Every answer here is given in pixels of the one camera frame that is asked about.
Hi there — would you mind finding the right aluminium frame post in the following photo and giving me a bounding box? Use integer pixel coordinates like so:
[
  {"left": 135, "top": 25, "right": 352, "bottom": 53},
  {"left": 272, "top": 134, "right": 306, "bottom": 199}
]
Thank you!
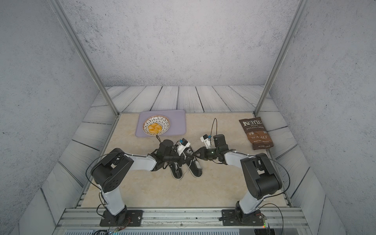
[{"left": 253, "top": 0, "right": 309, "bottom": 117}]

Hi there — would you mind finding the aluminium front rail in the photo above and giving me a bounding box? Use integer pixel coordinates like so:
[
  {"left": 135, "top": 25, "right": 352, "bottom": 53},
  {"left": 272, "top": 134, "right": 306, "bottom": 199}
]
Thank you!
[{"left": 53, "top": 205, "right": 311, "bottom": 235}]

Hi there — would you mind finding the lavender tray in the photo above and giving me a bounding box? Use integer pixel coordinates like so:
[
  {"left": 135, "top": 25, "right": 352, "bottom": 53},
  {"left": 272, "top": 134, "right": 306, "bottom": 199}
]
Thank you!
[{"left": 136, "top": 110, "right": 187, "bottom": 137}]

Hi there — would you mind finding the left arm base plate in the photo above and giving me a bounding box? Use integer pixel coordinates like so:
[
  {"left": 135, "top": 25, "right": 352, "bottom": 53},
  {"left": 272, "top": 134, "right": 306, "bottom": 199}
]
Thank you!
[{"left": 99, "top": 209, "right": 144, "bottom": 227}]

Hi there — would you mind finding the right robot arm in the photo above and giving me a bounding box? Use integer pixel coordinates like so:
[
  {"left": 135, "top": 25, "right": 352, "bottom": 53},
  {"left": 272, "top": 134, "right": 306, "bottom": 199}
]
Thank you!
[{"left": 193, "top": 134, "right": 283, "bottom": 215}]

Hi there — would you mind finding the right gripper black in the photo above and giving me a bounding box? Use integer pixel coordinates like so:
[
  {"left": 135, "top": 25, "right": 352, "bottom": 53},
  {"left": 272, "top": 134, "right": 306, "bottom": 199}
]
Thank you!
[{"left": 192, "top": 147, "right": 220, "bottom": 161}]

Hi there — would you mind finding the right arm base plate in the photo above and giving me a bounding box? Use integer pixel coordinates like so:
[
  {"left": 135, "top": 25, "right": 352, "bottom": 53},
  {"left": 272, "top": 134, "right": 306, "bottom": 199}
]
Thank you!
[{"left": 218, "top": 209, "right": 265, "bottom": 227}]

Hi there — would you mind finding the aluminium frame post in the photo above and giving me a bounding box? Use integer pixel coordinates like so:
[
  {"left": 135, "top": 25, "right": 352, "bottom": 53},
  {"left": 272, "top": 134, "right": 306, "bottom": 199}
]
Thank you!
[
  {"left": 49, "top": 0, "right": 119, "bottom": 117},
  {"left": 253, "top": 0, "right": 309, "bottom": 117}
]

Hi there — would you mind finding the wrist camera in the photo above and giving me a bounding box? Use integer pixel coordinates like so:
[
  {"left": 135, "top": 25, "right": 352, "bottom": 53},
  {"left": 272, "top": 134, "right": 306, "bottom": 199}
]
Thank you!
[
  {"left": 177, "top": 138, "right": 191, "bottom": 156},
  {"left": 200, "top": 134, "right": 212, "bottom": 149}
]

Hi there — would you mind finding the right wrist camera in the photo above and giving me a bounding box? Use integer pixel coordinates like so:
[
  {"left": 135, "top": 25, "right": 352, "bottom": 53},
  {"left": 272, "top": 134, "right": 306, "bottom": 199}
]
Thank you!
[{"left": 200, "top": 134, "right": 212, "bottom": 149}]

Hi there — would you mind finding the patterned ceramic bowl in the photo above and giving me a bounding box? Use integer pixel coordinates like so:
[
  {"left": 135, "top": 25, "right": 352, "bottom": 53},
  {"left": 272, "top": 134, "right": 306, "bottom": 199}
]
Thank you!
[{"left": 142, "top": 115, "right": 170, "bottom": 136}]

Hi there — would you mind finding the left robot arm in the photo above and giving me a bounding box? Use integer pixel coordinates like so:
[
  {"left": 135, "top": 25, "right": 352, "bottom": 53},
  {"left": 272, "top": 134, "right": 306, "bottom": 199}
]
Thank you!
[{"left": 91, "top": 139, "right": 193, "bottom": 216}]

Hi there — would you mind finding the brown potato chips bag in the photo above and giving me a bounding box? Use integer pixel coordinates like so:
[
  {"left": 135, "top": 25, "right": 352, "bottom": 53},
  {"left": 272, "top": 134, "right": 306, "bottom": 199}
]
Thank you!
[{"left": 239, "top": 117, "right": 274, "bottom": 150}]

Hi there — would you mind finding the yellow bread roll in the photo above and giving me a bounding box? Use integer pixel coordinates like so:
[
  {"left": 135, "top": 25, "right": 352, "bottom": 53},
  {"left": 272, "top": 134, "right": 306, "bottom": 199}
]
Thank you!
[{"left": 148, "top": 123, "right": 163, "bottom": 134}]

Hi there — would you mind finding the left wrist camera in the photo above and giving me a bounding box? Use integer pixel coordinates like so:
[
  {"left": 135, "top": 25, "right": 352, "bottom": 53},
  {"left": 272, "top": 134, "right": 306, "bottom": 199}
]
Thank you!
[{"left": 177, "top": 138, "right": 191, "bottom": 156}]

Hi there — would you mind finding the left aluminium frame post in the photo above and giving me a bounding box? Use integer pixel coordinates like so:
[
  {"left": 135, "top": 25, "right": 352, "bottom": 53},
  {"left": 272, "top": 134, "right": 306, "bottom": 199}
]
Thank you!
[{"left": 49, "top": 0, "right": 119, "bottom": 117}]

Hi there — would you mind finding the black canvas sneaker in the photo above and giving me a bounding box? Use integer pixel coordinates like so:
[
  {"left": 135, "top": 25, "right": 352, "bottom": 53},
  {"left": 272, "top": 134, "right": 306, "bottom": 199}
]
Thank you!
[
  {"left": 182, "top": 147, "right": 202, "bottom": 178},
  {"left": 168, "top": 163, "right": 183, "bottom": 180}
]

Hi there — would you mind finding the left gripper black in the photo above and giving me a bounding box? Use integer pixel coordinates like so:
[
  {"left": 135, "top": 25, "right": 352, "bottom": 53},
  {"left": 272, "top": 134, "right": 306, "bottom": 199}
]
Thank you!
[{"left": 163, "top": 151, "right": 195, "bottom": 167}]

